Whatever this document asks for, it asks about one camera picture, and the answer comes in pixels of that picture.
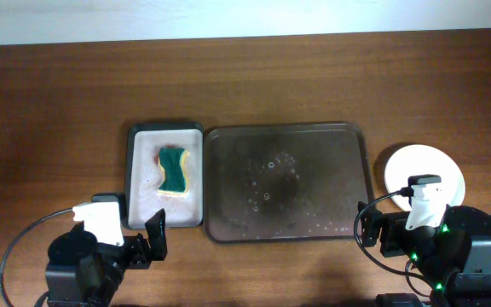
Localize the green yellow sponge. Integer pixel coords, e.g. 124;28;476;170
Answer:
158;147;188;196

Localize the white plate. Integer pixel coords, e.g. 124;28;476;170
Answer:
383;144;465;206

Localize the small black sponge tray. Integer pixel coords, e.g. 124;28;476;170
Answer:
124;122;204;229

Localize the large brown serving tray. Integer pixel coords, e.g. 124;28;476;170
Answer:
203;123;373;244

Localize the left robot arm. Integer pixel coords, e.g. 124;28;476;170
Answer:
45;193;167;306

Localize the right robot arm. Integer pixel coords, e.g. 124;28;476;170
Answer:
353;174;491;306

